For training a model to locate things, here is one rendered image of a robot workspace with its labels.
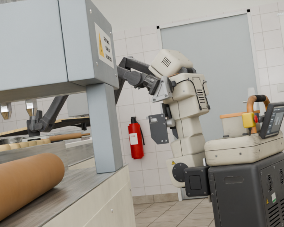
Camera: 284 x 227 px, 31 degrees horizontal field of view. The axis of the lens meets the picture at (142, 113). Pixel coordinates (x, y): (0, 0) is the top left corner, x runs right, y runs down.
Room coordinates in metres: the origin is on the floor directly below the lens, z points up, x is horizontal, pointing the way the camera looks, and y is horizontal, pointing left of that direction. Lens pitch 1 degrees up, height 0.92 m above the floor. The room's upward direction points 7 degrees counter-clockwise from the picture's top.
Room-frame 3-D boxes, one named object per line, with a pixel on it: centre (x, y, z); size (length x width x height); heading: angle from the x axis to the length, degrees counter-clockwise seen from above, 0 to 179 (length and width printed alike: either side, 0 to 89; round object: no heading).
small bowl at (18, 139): (6.35, 1.61, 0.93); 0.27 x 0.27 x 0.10
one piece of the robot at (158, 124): (2.87, -0.15, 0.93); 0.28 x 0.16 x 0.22; 150
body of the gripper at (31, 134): (3.02, 0.64, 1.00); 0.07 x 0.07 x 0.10; 15
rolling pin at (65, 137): (5.91, 0.90, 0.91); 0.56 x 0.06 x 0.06; 102
